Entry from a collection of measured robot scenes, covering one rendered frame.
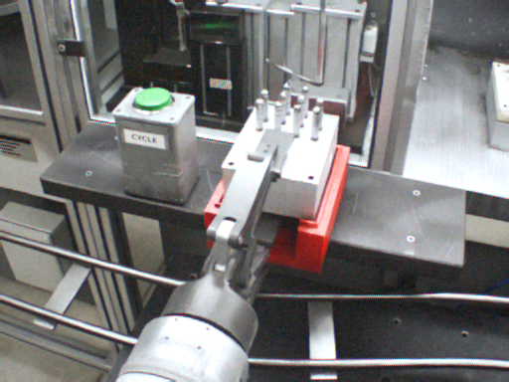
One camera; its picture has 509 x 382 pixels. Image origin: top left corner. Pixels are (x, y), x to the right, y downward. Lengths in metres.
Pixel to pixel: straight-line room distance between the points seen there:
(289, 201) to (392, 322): 0.36
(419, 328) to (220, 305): 0.49
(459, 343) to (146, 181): 0.50
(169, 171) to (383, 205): 0.25
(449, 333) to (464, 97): 0.37
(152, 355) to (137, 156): 0.31
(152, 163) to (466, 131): 0.46
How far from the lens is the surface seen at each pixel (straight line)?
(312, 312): 0.70
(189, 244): 1.19
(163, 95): 0.64
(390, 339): 0.84
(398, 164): 0.73
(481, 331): 0.89
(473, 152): 0.82
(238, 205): 0.45
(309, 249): 0.58
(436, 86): 0.96
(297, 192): 0.55
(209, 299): 0.43
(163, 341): 0.40
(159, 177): 0.66
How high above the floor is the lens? 1.35
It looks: 40 degrees down
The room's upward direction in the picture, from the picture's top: straight up
